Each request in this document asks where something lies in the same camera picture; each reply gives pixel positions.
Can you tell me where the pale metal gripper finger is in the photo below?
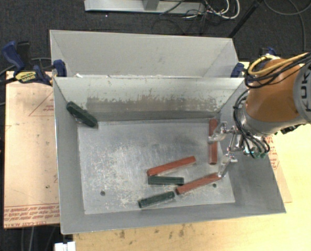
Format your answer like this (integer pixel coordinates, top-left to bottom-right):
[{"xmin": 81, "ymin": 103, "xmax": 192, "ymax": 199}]
[
  {"xmin": 207, "ymin": 121, "xmax": 236, "ymax": 144},
  {"xmin": 217, "ymin": 152, "xmax": 238, "ymax": 179}
]

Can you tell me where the red-brown flat block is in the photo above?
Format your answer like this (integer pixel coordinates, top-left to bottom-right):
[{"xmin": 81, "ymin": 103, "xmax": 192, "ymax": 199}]
[
  {"xmin": 175, "ymin": 172, "xmax": 223, "ymax": 196},
  {"xmin": 208, "ymin": 118, "xmax": 219, "ymax": 166},
  {"xmin": 146, "ymin": 155, "xmax": 197, "ymax": 177}
]

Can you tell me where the dark green flat block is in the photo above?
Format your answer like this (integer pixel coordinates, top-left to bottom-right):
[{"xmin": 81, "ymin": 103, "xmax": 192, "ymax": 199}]
[
  {"xmin": 137, "ymin": 190, "xmax": 176, "ymax": 209},
  {"xmin": 66, "ymin": 101, "xmax": 99, "ymax": 128},
  {"xmin": 147, "ymin": 175, "xmax": 185, "ymax": 186}
]

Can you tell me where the grey metal bin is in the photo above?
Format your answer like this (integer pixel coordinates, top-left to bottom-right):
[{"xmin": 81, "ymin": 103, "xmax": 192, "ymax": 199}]
[{"xmin": 49, "ymin": 29, "xmax": 286, "ymax": 235}]

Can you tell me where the brown cardboard board, red print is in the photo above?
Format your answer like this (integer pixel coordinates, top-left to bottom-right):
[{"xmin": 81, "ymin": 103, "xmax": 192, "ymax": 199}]
[{"xmin": 3, "ymin": 71, "xmax": 293, "ymax": 230}]

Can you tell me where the black cylinder on white bracket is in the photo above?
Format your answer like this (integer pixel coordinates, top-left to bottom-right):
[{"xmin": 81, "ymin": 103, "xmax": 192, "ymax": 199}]
[{"xmin": 280, "ymin": 124, "xmax": 304, "ymax": 135}]

